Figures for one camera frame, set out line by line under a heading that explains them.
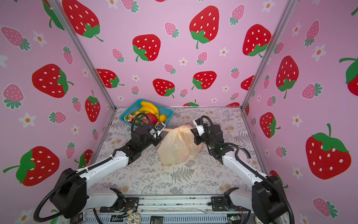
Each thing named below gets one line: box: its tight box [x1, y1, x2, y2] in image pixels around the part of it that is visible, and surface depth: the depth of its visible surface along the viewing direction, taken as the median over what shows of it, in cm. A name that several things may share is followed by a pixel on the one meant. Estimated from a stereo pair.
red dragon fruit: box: [140, 113, 159, 126], surface depth 106 cm
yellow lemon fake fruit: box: [158, 114, 168, 123], surface depth 109 cm
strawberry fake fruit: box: [123, 114, 134, 123], surface depth 103 cm
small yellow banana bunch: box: [135, 101, 160, 118], surface depth 109 cm
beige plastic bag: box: [157, 124, 203, 165], surface depth 84 cm
